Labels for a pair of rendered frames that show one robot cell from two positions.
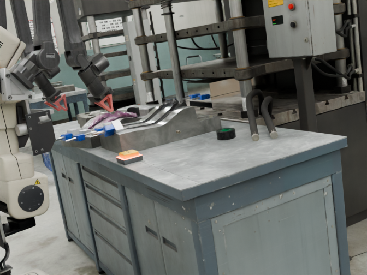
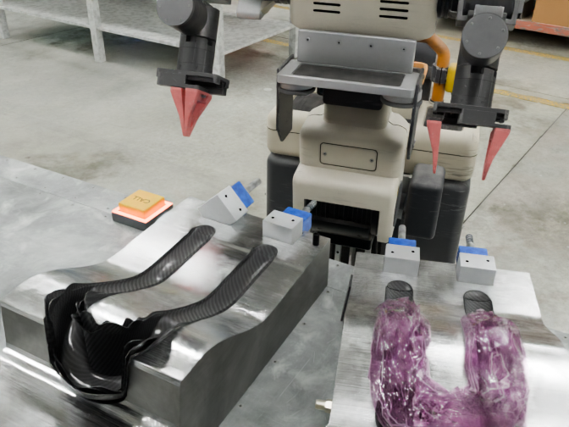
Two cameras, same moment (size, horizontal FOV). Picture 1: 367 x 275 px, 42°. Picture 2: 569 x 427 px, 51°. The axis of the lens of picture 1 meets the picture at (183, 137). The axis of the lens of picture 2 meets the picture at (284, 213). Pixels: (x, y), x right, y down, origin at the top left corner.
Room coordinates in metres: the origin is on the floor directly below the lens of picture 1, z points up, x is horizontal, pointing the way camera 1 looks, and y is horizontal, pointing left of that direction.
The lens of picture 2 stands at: (2.75, -0.11, 1.39)
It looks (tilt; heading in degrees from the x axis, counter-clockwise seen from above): 31 degrees down; 145
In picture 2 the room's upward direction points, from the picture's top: 1 degrees clockwise
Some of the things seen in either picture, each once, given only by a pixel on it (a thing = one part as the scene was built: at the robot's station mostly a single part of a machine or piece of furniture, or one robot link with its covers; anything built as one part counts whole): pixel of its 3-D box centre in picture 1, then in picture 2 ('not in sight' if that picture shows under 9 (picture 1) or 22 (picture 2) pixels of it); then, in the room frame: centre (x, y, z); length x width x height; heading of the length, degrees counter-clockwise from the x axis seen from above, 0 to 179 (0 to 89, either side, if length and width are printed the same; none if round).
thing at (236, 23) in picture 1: (233, 36); not in sight; (3.09, -0.41, 1.20); 1.29 x 0.83 x 0.19; 28
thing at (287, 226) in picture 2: (98, 131); (296, 219); (2.10, 0.37, 0.89); 0.13 x 0.05 x 0.05; 117
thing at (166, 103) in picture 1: (153, 114); (169, 283); (2.17, 0.12, 0.92); 0.35 x 0.16 x 0.09; 118
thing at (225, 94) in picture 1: (232, 89); not in sight; (3.02, -0.35, 0.87); 0.50 x 0.27 x 0.17; 118
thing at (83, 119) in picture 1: (98, 119); not in sight; (2.87, 0.49, 0.84); 0.20 x 0.15 x 0.07; 118
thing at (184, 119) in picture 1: (159, 124); (158, 318); (2.17, 0.10, 0.87); 0.50 x 0.26 x 0.14; 118
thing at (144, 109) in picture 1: (114, 124); (448, 383); (2.45, 0.34, 0.86); 0.50 x 0.26 x 0.11; 135
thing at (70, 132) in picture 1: (65, 137); (472, 257); (2.29, 0.57, 0.86); 0.13 x 0.05 x 0.05; 135
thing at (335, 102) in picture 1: (240, 103); not in sight; (3.11, -0.40, 0.76); 1.30 x 0.84 x 0.07; 28
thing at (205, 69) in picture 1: (238, 73); not in sight; (3.09, -0.41, 0.96); 1.29 x 0.83 x 0.18; 28
